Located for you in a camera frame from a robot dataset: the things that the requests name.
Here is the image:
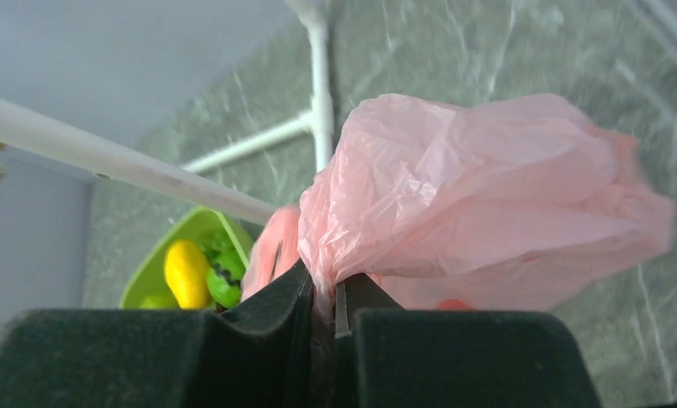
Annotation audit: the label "green plastic tray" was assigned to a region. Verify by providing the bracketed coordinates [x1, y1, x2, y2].
[119, 207, 254, 309]

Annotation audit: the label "pink plastic bag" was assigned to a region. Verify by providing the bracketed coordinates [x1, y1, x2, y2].
[242, 93, 676, 317]

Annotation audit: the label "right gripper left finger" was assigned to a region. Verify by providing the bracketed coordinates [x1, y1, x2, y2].
[0, 263, 313, 407]

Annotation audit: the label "yellow fake mango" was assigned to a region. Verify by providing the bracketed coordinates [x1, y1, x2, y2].
[163, 240, 212, 309]

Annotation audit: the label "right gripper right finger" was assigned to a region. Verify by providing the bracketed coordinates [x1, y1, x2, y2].
[335, 275, 601, 407]

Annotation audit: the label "white pvc pipe frame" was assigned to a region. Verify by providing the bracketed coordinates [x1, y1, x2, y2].
[0, 1, 335, 224]

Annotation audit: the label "small fake watermelon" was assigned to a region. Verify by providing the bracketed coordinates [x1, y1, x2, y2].
[206, 248, 245, 309]

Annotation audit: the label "fake green leaves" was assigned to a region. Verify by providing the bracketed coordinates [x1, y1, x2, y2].
[199, 230, 234, 257]

